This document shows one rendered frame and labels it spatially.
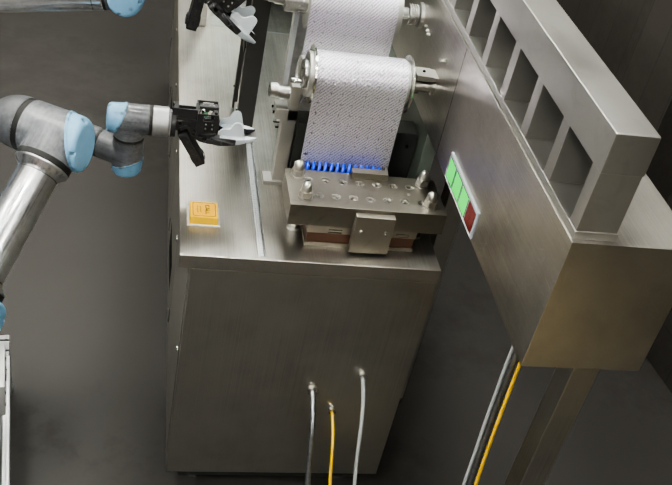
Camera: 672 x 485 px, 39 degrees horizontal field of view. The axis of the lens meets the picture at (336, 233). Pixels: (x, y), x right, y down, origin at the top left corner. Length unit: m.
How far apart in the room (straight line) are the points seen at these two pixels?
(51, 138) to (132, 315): 1.54
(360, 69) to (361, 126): 0.15
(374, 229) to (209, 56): 1.09
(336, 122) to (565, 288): 0.90
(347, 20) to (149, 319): 1.42
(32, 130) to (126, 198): 2.01
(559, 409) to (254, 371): 0.87
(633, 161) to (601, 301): 0.30
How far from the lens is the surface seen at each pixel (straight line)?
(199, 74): 3.08
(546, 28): 1.91
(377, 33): 2.59
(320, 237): 2.38
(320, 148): 2.45
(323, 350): 2.54
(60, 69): 4.94
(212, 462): 2.84
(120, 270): 3.65
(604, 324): 1.84
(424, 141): 2.52
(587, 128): 1.68
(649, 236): 1.79
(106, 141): 2.43
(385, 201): 2.39
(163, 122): 2.35
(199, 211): 2.41
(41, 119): 2.04
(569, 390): 2.06
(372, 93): 2.39
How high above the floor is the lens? 2.33
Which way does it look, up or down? 35 degrees down
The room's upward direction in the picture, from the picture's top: 13 degrees clockwise
